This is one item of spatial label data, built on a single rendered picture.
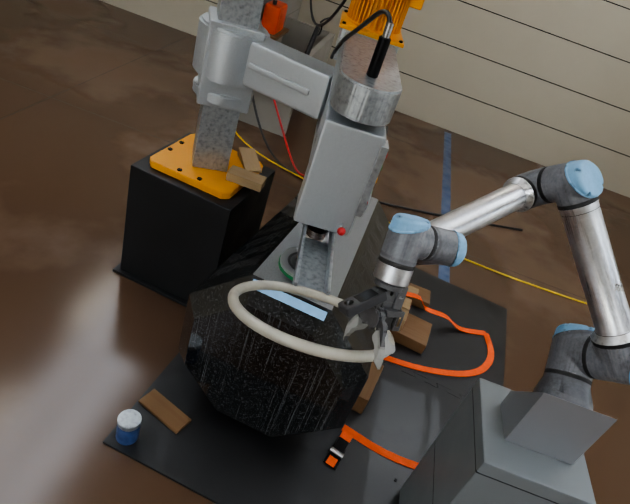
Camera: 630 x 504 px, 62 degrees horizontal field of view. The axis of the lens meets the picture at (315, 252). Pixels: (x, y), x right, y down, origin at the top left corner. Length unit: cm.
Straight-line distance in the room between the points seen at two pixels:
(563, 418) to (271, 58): 190
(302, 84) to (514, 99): 514
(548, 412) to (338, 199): 101
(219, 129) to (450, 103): 491
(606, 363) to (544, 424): 29
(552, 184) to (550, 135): 590
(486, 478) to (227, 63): 205
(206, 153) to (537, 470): 212
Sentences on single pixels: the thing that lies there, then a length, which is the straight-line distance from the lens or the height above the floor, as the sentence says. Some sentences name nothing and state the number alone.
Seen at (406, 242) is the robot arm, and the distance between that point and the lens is 124.
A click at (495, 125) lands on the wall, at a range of 752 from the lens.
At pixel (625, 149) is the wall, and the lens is 793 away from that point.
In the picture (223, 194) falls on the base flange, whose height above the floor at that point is 77.
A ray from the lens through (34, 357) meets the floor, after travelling 294.
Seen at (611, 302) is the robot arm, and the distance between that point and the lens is 186.
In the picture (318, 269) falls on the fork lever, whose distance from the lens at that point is 187.
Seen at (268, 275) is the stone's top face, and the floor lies 87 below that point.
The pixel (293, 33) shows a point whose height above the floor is 72.
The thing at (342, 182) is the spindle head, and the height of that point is 139.
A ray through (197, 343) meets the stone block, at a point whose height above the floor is 45.
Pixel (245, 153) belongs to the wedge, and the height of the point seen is 82.
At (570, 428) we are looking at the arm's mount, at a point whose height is 101.
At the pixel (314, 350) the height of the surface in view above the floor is 133.
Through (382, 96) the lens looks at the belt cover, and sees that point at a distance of 175.
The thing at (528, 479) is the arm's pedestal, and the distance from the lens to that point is 204.
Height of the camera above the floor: 222
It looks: 34 degrees down
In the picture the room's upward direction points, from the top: 20 degrees clockwise
